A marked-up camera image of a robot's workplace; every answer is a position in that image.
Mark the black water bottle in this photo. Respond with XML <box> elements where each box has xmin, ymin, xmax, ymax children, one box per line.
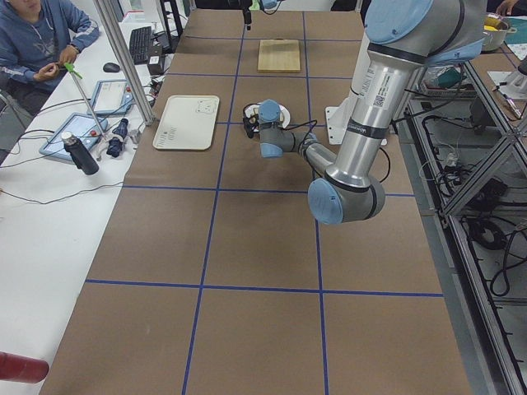
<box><xmin>61</xmin><ymin>131</ymin><xmax>99</xmax><ymax>175</ymax></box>

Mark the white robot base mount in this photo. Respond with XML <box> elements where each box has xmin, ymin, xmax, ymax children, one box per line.
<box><xmin>325</xmin><ymin>47</ymin><xmax>370</xmax><ymax>145</ymax></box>

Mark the red bottle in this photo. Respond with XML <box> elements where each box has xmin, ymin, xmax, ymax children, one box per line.
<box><xmin>1</xmin><ymin>351</ymin><xmax>49</xmax><ymax>383</ymax></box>

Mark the folded navy umbrella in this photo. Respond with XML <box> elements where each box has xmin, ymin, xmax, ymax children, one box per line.
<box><xmin>106</xmin><ymin>118</ymin><xmax>128</xmax><ymax>158</ymax></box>

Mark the blue teach pendant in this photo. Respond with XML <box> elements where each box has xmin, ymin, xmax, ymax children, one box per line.
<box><xmin>91</xmin><ymin>79</ymin><xmax>134</xmax><ymax>117</ymax></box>
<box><xmin>39</xmin><ymin>112</ymin><xmax>110</xmax><ymax>166</ymax></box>

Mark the near blue teach pendant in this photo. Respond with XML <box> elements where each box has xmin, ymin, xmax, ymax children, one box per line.
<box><xmin>39</xmin><ymin>112</ymin><xmax>110</xmax><ymax>166</ymax></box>

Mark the white round plate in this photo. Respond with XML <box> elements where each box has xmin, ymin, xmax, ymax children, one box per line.
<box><xmin>242</xmin><ymin>102</ymin><xmax>291</xmax><ymax>128</ymax></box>

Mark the seated person blue hoodie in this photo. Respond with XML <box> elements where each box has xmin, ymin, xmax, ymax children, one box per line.
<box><xmin>1</xmin><ymin>1</ymin><xmax>100</xmax><ymax>116</ymax></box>

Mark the far blue teach pendant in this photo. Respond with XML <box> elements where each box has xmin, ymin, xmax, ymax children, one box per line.
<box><xmin>91</xmin><ymin>79</ymin><xmax>134</xmax><ymax>117</ymax></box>

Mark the black computer mouse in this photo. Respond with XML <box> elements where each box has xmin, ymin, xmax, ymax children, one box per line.
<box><xmin>103</xmin><ymin>62</ymin><xmax>120</xmax><ymax>73</ymax></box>

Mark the black keyboard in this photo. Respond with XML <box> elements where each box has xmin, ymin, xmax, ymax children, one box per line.
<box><xmin>128</xmin><ymin>26</ymin><xmax>152</xmax><ymax>65</ymax></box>

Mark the cream bear serving tray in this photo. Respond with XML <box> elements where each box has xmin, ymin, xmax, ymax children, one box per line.
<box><xmin>152</xmin><ymin>95</ymin><xmax>220</xmax><ymax>151</ymax></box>

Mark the aluminium frame post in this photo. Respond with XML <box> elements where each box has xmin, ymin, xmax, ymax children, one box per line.
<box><xmin>93</xmin><ymin>0</ymin><xmax>156</xmax><ymax>126</ymax></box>

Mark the bamboo cutting board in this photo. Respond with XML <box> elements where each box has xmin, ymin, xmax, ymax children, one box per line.
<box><xmin>257</xmin><ymin>39</ymin><xmax>301</xmax><ymax>73</ymax></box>

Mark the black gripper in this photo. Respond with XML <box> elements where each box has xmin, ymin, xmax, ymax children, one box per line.
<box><xmin>243</xmin><ymin>114</ymin><xmax>259</xmax><ymax>138</ymax></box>

